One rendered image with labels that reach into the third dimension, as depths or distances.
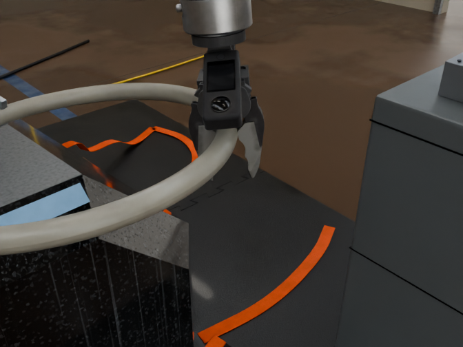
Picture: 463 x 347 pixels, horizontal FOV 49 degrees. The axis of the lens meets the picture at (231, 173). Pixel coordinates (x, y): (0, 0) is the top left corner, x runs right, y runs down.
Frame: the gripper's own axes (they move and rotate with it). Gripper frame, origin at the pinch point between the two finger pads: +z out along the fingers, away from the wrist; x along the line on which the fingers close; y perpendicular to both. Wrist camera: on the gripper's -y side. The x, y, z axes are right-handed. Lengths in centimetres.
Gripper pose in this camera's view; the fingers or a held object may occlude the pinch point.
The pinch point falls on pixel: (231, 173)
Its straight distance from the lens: 73.5
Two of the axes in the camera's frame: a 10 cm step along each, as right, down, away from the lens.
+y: 0.3, -4.7, 8.8
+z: 0.9, 8.8, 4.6
